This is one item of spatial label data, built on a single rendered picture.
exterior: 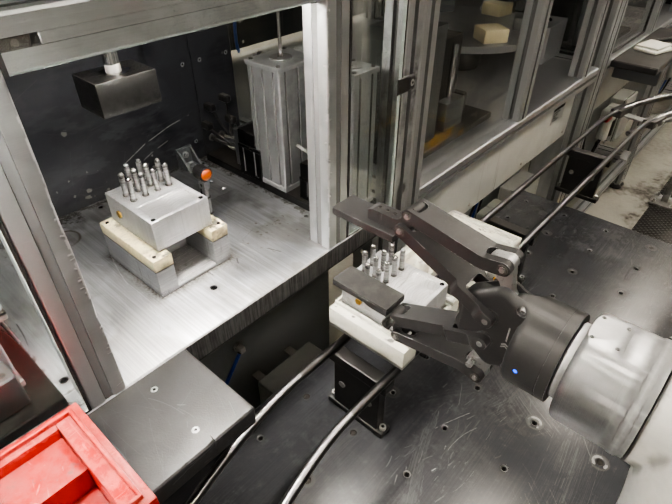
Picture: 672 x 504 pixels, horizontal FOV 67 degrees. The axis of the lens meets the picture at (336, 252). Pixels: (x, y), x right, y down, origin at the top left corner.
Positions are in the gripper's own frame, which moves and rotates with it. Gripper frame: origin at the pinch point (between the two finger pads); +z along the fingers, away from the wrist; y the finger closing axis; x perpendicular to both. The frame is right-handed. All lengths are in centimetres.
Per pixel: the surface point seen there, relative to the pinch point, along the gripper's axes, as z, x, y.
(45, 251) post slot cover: 21.5, 20.7, 0.9
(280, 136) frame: 38.6, -24.8, -8.5
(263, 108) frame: 42.4, -24.8, -4.4
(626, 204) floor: 13, -237, -112
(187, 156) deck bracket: 63, -21, -19
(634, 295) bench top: -18, -72, -44
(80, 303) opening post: 21.5, 19.7, -6.4
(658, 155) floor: 17, -308, -112
